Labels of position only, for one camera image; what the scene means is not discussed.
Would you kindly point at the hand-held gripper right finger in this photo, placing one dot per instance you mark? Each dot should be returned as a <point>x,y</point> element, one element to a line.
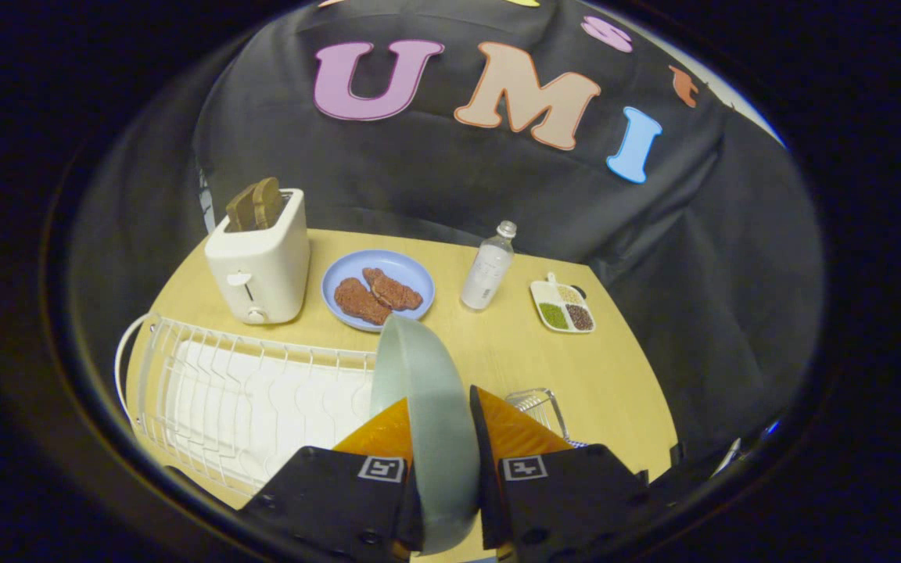
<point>568,500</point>

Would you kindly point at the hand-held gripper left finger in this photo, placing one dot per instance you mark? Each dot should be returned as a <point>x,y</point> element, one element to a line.
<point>333,493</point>

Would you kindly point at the pale green plate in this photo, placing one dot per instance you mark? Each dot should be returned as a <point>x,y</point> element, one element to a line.
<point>431,438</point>

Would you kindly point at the blue plate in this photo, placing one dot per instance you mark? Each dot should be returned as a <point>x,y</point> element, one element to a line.
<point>388,274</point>

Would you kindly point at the white divided spice tray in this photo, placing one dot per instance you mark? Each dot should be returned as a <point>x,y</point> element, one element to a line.
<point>564,307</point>

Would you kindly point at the brown meat patty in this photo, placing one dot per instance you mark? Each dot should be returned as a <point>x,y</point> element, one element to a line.
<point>396,291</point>
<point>358,301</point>

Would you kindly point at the white toaster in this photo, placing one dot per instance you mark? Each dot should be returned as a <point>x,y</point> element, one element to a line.
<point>263,262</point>

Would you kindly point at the white plastic bottle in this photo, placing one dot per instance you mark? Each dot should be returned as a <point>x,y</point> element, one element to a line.
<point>487,270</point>

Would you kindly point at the brown toast slice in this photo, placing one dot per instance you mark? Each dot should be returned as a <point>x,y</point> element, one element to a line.
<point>269,202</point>
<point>243,209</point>

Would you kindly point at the black backdrop cloth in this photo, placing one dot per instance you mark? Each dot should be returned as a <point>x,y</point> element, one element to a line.
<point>497,180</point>

